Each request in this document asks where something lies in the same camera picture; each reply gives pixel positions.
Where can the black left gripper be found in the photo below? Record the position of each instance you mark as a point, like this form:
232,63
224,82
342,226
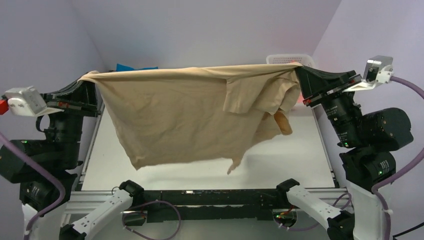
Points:
80,89

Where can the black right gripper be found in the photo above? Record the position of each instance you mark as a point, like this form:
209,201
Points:
311,80

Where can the beige t shirt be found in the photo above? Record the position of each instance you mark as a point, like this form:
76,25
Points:
184,115

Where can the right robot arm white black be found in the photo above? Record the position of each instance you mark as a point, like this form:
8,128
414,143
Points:
369,165

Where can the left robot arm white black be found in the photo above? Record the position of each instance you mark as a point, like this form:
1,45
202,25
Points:
42,167

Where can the white plastic laundry basket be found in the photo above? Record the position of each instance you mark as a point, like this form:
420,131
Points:
287,58

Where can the folded blue t shirt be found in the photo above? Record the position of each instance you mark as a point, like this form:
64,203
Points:
125,68

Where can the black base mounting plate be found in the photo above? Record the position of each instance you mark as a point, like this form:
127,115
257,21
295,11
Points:
157,206

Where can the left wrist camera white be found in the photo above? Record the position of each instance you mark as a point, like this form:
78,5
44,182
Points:
28,102

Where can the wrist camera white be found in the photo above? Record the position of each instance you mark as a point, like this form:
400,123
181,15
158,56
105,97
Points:
28,102
378,71

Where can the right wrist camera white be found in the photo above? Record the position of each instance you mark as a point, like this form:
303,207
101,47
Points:
378,71

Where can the aluminium frame rail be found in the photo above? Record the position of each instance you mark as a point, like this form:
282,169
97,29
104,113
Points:
86,202

